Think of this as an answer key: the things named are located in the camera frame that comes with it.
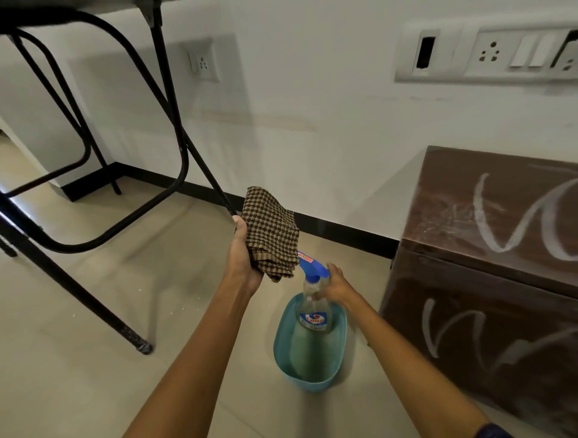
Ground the brown wooden box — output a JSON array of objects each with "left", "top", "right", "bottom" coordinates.
[{"left": 379, "top": 145, "right": 578, "bottom": 438}]

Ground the dark blue sleeve cuff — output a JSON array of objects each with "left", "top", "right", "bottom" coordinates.
[{"left": 474, "top": 422, "right": 514, "bottom": 438}]

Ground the teal plastic tub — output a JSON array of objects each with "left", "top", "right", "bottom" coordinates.
[{"left": 273, "top": 292, "right": 348, "bottom": 392}]

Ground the white switch and socket panel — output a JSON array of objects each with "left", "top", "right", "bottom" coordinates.
[{"left": 394, "top": 20, "right": 578, "bottom": 85}]

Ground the person's left forearm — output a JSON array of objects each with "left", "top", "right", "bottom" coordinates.
[{"left": 123, "top": 274, "right": 253, "bottom": 438}]

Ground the person's right forearm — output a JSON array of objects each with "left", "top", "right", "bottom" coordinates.
[{"left": 344, "top": 293, "right": 493, "bottom": 438}]

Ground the person's right hand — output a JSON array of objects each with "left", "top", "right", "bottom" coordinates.
[{"left": 314, "top": 264, "right": 357, "bottom": 307}]

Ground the white wall socket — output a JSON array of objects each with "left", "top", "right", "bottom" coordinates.
[{"left": 182, "top": 40, "right": 221, "bottom": 84}]

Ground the brown checkered cloth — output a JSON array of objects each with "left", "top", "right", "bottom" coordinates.
[{"left": 241, "top": 186, "right": 300, "bottom": 283}]

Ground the person's left hand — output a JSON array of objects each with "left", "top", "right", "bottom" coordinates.
[{"left": 225, "top": 215, "right": 265, "bottom": 296}]

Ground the clear spray bottle blue nozzle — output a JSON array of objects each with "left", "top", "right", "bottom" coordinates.
[{"left": 297, "top": 251, "right": 334, "bottom": 335}]

